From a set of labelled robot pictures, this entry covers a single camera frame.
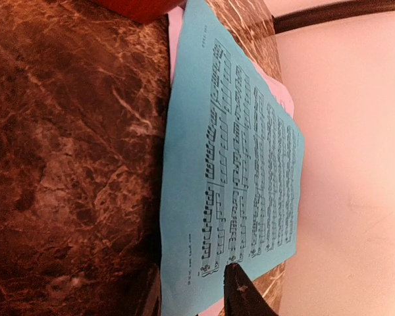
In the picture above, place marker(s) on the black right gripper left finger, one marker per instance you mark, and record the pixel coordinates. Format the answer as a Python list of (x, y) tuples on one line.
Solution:
[(151, 298)]

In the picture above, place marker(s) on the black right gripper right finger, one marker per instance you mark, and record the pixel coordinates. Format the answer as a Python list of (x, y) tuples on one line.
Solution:
[(241, 296)]

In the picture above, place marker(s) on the blue sheet music page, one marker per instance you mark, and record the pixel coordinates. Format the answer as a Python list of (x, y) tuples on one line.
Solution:
[(232, 169)]

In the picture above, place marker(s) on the lavender sheet music page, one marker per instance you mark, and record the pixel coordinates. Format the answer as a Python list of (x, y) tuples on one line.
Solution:
[(269, 284)]

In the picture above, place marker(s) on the red-brown wooden metronome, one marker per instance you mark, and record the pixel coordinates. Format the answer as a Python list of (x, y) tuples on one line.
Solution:
[(141, 11)]

